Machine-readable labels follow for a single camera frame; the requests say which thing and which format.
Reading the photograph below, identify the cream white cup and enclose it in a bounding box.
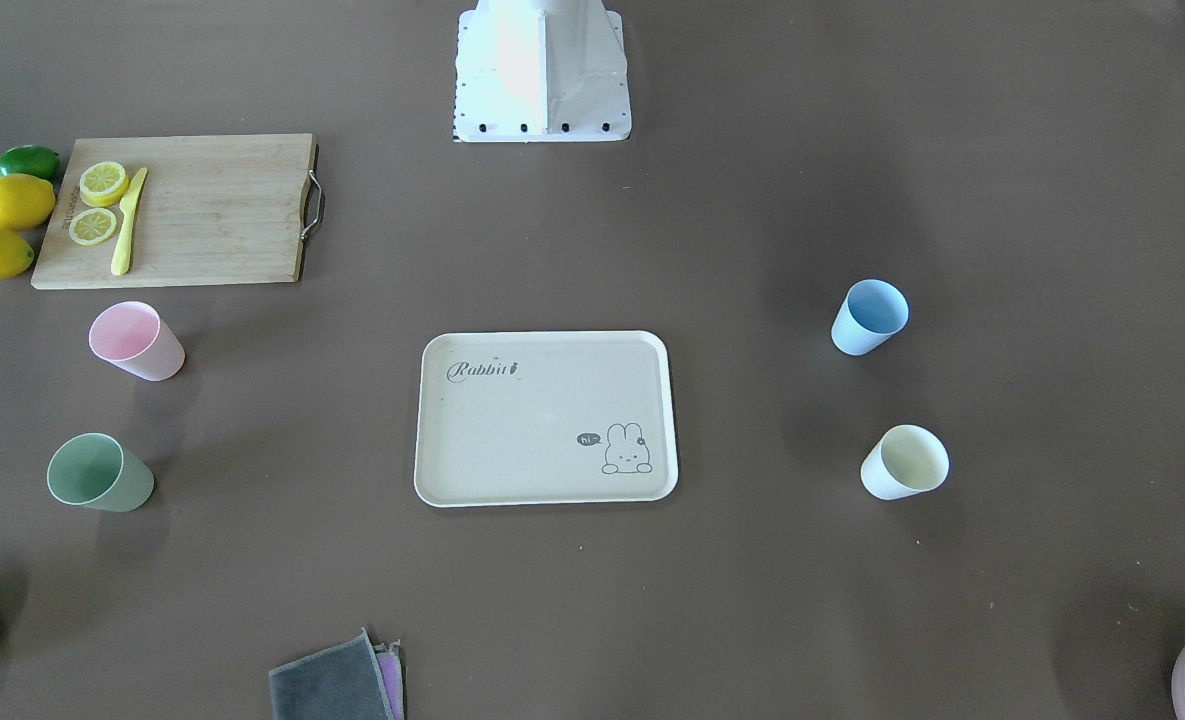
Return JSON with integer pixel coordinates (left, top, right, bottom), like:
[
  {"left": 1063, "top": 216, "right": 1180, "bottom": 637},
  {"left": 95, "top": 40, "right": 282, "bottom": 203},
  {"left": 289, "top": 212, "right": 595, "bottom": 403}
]
[{"left": 860, "top": 424, "right": 950, "bottom": 500}]

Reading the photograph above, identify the pink cup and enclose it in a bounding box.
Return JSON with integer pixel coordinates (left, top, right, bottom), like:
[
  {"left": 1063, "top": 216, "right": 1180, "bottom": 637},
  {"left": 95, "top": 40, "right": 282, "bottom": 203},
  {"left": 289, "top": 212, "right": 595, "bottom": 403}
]
[{"left": 88, "top": 301, "right": 186, "bottom": 383}]

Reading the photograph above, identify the beige rabbit tray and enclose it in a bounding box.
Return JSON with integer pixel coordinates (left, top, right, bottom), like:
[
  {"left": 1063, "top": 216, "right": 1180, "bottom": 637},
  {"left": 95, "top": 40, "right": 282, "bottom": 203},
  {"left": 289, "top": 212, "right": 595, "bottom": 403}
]
[{"left": 414, "top": 332, "right": 679, "bottom": 507}]

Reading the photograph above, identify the blue cup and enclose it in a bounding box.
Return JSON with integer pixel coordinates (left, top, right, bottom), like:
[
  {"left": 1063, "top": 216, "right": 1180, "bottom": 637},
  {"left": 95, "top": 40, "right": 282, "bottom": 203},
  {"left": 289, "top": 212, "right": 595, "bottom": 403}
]
[{"left": 831, "top": 278, "right": 909, "bottom": 356}]

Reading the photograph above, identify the purple cloth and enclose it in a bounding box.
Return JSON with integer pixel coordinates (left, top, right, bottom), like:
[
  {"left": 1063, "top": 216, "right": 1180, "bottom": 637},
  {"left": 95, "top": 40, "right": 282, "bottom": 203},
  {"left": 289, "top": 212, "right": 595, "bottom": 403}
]
[{"left": 374, "top": 641, "right": 406, "bottom": 720}]

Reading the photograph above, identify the wooden cutting board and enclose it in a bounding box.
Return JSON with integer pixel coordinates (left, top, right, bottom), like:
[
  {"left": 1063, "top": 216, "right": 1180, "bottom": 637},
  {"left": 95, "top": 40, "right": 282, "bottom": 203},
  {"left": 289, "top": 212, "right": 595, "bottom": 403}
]
[{"left": 31, "top": 133, "right": 318, "bottom": 290}]

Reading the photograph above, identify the grey cloth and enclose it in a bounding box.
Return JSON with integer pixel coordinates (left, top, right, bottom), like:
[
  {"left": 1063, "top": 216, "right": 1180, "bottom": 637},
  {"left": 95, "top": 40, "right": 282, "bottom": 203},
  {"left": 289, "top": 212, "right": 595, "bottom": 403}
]
[{"left": 268, "top": 632, "right": 387, "bottom": 719}]

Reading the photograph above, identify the yellow plastic knife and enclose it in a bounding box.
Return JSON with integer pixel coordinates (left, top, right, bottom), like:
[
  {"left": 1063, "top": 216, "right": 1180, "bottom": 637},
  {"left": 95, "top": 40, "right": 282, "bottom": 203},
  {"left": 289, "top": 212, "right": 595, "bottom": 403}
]
[{"left": 109, "top": 167, "right": 149, "bottom": 277}]

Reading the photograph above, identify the green cup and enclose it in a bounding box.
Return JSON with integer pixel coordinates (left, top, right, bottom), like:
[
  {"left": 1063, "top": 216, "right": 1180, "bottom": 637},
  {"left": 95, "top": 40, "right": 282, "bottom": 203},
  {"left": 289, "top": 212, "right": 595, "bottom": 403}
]
[{"left": 47, "top": 432, "right": 156, "bottom": 512}]

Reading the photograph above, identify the upper lemon slice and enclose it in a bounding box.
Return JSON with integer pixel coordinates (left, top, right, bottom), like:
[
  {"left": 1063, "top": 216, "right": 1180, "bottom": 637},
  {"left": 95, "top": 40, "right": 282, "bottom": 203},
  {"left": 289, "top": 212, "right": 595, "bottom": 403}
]
[{"left": 77, "top": 161, "right": 130, "bottom": 208}]

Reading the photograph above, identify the lemon slice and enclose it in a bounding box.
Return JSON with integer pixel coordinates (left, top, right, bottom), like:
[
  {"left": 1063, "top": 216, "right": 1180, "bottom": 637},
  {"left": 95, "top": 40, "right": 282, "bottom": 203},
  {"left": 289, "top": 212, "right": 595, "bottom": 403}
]
[
  {"left": 68, "top": 208, "right": 119, "bottom": 248},
  {"left": 77, "top": 161, "right": 130, "bottom": 208}
]

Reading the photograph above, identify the lower lemon slice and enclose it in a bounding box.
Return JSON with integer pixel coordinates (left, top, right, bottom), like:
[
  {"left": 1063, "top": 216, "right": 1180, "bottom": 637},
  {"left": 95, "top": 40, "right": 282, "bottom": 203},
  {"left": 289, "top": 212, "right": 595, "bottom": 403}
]
[{"left": 68, "top": 208, "right": 119, "bottom": 248}]

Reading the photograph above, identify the whole lemon near lime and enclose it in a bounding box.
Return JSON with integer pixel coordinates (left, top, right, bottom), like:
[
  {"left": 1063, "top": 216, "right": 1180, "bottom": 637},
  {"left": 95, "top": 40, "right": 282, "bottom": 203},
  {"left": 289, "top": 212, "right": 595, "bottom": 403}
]
[{"left": 0, "top": 173, "right": 56, "bottom": 231}]

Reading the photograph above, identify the green lime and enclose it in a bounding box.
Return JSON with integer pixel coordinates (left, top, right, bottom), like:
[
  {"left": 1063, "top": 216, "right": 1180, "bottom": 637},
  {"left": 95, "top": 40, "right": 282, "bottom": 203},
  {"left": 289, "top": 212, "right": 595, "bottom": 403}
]
[{"left": 0, "top": 143, "right": 62, "bottom": 181}]

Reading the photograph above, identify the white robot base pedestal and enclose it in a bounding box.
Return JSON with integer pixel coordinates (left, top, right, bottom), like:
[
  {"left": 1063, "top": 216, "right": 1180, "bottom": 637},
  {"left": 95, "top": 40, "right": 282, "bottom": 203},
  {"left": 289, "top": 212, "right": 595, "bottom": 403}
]
[{"left": 451, "top": 1, "right": 632, "bottom": 143}]

